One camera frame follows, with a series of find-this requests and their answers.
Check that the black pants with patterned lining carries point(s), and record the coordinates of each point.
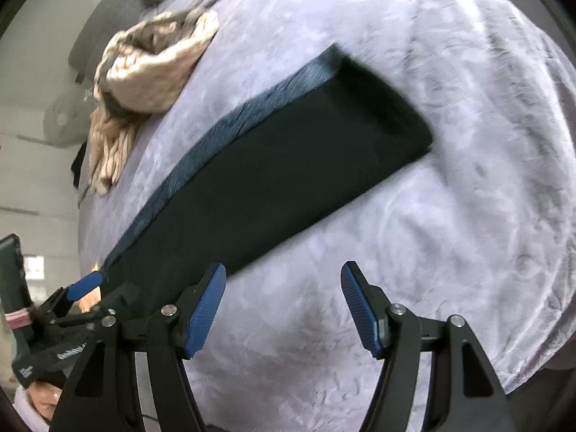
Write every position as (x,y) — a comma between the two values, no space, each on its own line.
(265,172)

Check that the beige striped garment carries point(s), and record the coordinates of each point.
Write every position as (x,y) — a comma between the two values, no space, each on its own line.
(142,73)

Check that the dark grey headboard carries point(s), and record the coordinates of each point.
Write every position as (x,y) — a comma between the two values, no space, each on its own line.
(109,17)

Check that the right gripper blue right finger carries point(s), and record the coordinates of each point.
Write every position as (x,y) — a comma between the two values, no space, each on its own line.
(369,309)

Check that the black cloth at bed edge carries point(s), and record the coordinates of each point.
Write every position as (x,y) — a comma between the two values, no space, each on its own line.
(76,166)

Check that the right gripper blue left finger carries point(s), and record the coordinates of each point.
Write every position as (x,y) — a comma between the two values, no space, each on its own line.
(198,307)

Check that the grey round fan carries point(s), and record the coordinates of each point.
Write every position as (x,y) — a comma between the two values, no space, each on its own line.
(67,119)

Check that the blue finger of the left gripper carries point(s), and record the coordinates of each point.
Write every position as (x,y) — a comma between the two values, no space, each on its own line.
(84,286)

